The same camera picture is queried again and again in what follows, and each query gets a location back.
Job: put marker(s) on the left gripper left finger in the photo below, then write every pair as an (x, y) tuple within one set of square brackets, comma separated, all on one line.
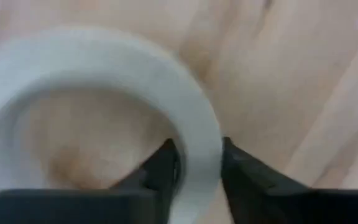
[(73, 207)]

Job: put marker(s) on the white masking tape roll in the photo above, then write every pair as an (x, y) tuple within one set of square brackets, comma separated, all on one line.
[(166, 81)]

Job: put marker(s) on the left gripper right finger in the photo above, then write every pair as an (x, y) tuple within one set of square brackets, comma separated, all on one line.
[(291, 208)]

